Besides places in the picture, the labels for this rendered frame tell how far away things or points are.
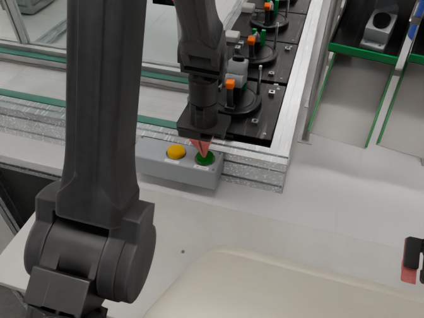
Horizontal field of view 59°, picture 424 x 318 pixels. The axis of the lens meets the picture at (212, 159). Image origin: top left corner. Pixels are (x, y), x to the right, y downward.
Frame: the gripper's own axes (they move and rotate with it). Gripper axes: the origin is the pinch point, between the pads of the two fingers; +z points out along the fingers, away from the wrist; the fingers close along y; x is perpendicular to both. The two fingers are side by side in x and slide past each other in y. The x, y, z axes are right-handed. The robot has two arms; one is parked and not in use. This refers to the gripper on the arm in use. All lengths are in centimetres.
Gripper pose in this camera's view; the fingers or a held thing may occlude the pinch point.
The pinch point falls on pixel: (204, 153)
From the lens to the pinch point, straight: 84.0
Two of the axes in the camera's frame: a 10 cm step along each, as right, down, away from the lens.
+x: -2.8, 6.7, -6.9
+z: 0.0, 7.2, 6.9
